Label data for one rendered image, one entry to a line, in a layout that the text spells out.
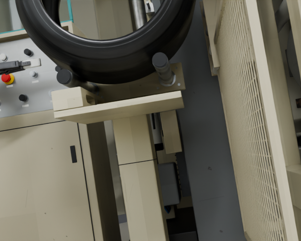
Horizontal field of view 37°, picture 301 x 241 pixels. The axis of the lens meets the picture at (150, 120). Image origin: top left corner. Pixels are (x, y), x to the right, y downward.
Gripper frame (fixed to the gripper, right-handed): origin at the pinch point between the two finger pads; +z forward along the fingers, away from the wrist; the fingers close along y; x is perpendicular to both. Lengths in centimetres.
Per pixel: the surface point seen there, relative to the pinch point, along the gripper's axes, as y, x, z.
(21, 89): 26.5, 4.5, -15.2
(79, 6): 282, -119, -38
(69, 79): -43, 17, 25
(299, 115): 387, 25, 187
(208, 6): -13, -5, 70
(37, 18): -44.5, -1.8, 18.5
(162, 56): -43, 15, 52
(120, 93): -8.9, 18.6, 33.8
